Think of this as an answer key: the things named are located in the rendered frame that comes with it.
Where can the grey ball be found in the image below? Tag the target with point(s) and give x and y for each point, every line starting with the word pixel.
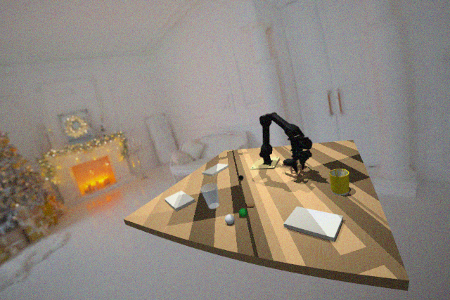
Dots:
pixel 229 219

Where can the yellow mug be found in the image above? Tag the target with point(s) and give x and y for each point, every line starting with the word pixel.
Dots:
pixel 339 179

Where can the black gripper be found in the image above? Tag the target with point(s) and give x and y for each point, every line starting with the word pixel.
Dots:
pixel 293 162

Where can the green ball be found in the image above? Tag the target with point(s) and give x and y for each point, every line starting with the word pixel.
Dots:
pixel 243 212

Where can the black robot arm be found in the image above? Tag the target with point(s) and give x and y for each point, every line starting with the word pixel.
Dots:
pixel 290 130

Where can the clear glass cup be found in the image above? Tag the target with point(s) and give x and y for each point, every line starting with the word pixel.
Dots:
pixel 210 193

